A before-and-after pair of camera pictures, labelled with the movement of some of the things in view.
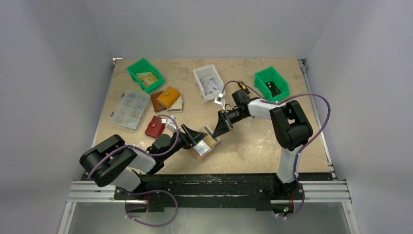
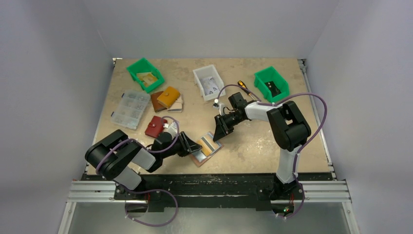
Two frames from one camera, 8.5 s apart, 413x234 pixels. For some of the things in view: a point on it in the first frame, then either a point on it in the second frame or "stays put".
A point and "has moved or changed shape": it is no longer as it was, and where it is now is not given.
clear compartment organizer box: [128, 112] stays put
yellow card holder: [168, 98] stays put
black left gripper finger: [194, 136] → [190, 145]
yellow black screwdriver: [243, 86] stays put
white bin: [209, 82] stays put
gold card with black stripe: [209, 141] has moved or changed shape
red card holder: [155, 127] stays put
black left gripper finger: [195, 137] → [194, 147]
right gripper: [228, 119] stays put
